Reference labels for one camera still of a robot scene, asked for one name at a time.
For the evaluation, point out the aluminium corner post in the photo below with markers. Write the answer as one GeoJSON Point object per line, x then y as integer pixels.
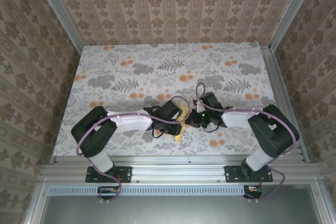
{"type": "Point", "coordinates": [288, 9]}
{"type": "Point", "coordinates": [57, 11]}

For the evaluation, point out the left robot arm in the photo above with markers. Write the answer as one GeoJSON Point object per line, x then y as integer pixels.
{"type": "Point", "coordinates": [99, 140]}

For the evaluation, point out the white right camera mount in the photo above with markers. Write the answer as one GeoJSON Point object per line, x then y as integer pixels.
{"type": "Point", "coordinates": [199, 107]}

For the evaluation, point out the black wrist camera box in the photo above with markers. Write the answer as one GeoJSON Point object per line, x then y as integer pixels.
{"type": "Point", "coordinates": [169, 110]}
{"type": "Point", "coordinates": [210, 100]}

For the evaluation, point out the aluminium table edge rail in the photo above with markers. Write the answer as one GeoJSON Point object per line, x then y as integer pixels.
{"type": "Point", "coordinates": [178, 169]}

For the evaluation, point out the grey metal sheet panel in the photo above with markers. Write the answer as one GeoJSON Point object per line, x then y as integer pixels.
{"type": "Point", "coordinates": [183, 211]}

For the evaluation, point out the pale yellow paper sheet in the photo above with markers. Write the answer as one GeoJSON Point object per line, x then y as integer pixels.
{"type": "Point", "coordinates": [186, 112]}

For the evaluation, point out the aluminium lower frame bar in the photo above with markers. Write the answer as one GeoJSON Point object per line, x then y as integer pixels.
{"type": "Point", "coordinates": [321, 203]}
{"type": "Point", "coordinates": [36, 203]}

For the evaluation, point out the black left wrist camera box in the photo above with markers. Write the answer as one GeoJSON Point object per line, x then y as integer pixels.
{"type": "Point", "coordinates": [169, 110]}

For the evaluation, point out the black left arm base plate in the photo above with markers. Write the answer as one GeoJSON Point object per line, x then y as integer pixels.
{"type": "Point", "coordinates": [126, 174]}

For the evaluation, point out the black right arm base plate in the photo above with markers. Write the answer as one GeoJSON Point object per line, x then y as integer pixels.
{"type": "Point", "coordinates": [231, 174]}

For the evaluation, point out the aluminium side rail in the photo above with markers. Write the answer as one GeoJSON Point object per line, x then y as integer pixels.
{"type": "Point", "coordinates": [275, 82]}

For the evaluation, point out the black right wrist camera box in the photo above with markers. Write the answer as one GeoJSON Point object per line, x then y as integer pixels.
{"type": "Point", "coordinates": [210, 100]}

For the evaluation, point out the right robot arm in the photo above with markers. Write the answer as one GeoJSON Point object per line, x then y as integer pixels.
{"type": "Point", "coordinates": [273, 134]}

